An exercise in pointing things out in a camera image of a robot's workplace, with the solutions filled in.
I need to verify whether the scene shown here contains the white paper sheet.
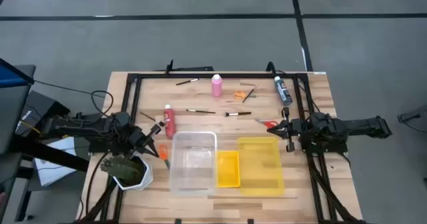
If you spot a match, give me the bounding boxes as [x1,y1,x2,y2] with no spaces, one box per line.
[34,136,81,187]

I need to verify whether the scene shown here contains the black metal support bar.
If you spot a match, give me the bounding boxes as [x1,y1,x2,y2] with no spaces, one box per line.
[8,139,90,172]

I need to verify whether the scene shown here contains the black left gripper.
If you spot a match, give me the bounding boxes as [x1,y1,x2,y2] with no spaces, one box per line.
[128,123,163,159]

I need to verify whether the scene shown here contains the black computer monitor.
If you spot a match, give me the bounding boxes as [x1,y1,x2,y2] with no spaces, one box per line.
[0,57,37,155]

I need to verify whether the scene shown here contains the green cactus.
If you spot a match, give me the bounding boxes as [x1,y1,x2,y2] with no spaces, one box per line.
[99,155,143,181]

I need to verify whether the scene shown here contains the small orange scissors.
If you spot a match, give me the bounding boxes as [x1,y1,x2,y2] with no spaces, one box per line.
[232,89,257,101]

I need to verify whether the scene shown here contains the red paint bottle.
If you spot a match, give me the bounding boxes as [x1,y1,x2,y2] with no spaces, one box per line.
[163,103,177,140]

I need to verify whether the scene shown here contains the small yellow slotted basket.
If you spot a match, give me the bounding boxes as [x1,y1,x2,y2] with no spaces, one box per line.
[216,150,242,189]

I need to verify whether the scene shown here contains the large translucent yellow bin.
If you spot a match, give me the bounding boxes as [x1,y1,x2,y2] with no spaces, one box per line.
[237,136,286,197]

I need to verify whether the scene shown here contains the clear plastic bin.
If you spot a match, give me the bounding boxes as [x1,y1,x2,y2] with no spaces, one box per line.
[169,131,218,197]

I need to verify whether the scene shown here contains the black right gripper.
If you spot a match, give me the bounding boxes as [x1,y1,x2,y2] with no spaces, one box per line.
[266,107,303,153]

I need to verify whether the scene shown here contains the dark blue paint bottle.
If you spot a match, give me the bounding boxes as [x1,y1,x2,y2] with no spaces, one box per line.
[273,75,294,107]

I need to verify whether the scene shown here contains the black aluminium table frame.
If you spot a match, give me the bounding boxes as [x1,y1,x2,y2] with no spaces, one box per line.
[71,59,368,224]

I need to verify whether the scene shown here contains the yellow cable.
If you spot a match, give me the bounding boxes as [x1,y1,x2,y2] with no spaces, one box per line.
[19,119,43,135]

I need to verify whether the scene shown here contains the dark grey desk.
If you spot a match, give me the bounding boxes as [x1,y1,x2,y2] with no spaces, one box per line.
[0,150,37,223]

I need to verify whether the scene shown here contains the wide-headed black paintbrush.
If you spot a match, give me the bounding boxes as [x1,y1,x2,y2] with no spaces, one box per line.
[224,111,252,118]

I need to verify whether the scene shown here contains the red-handled scissors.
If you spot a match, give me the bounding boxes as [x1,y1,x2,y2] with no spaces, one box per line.
[255,118,280,130]

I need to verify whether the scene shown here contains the orange-handled scissors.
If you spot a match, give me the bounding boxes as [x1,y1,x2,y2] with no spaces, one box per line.
[157,143,171,170]

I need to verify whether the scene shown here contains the white hexagonal plant pot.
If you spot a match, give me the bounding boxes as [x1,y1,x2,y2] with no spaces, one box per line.
[111,153,154,191]

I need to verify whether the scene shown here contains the black equipment box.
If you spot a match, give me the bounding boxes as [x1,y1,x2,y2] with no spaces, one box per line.
[15,90,71,138]

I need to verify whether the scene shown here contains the pink paint bottle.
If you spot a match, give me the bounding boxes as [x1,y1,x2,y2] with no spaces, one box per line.
[211,73,223,98]

